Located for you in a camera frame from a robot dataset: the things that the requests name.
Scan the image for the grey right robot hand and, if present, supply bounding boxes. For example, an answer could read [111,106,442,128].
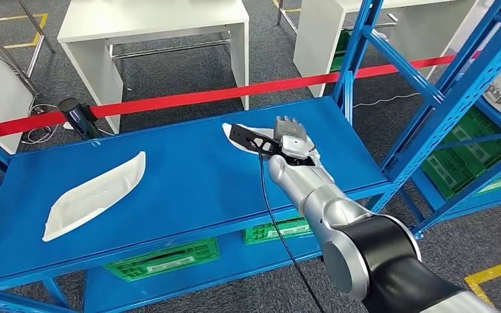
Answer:
[273,115,309,145]

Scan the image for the broad white shell part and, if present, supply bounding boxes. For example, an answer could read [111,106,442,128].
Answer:
[222,122,325,167]

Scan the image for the blue steel shelf rack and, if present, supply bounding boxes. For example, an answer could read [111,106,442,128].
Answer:
[0,0,501,313]
[410,93,501,239]

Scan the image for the long narrow white shell part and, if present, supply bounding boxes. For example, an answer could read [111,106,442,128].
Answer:
[42,151,147,243]

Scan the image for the red barrier belt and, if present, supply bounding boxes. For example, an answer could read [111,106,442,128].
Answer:
[0,111,68,140]
[90,50,483,119]

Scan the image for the white table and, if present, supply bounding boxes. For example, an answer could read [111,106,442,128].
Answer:
[294,0,478,98]
[57,0,251,135]

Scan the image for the green plastic crate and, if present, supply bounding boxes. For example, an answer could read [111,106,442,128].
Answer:
[330,30,352,72]
[103,237,220,283]
[421,149,501,201]
[438,107,501,173]
[242,216,314,246]

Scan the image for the yellow floor tape strip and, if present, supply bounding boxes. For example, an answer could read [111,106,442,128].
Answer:
[272,0,302,13]

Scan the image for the yellow floor tape outline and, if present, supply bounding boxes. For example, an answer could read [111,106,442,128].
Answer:
[464,254,501,305]

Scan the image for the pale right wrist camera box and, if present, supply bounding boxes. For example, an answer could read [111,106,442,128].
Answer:
[279,135,312,160]

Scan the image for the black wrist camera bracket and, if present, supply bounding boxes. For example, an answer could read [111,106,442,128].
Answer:
[228,123,284,157]

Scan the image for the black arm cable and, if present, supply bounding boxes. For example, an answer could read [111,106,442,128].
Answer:
[254,144,326,313]

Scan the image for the white floor cable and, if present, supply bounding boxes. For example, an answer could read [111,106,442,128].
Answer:
[353,91,422,109]

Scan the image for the black barrier post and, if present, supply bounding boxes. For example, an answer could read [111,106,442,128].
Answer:
[58,98,102,142]

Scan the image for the tangled floor cables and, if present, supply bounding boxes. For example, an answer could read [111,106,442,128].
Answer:
[20,103,63,145]

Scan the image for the chrome tube frame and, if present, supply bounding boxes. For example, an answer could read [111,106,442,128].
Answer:
[0,0,55,96]

